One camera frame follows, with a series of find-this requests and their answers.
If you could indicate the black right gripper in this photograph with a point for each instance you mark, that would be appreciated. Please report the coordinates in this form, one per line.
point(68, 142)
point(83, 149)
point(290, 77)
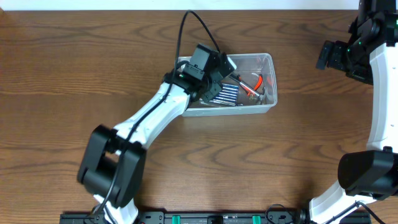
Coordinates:
point(325, 54)

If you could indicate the red handled pliers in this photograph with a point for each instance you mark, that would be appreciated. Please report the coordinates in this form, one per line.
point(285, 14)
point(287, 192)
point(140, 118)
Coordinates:
point(251, 90)

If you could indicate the clear plastic container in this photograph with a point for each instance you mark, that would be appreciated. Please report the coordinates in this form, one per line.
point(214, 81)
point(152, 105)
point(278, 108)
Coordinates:
point(259, 63)

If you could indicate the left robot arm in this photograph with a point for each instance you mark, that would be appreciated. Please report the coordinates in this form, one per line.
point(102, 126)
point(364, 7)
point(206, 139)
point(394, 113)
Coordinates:
point(113, 163)

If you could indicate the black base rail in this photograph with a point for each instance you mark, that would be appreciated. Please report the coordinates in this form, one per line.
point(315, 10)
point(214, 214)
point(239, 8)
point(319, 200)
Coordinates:
point(275, 215)

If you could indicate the small claw hammer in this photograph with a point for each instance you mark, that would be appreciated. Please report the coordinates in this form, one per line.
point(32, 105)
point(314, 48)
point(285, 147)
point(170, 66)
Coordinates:
point(258, 100)

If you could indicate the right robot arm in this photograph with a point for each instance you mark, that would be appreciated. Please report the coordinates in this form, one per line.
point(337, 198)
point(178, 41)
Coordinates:
point(370, 57)

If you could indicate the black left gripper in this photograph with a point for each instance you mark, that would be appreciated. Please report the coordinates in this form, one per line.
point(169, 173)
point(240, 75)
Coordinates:
point(216, 83)

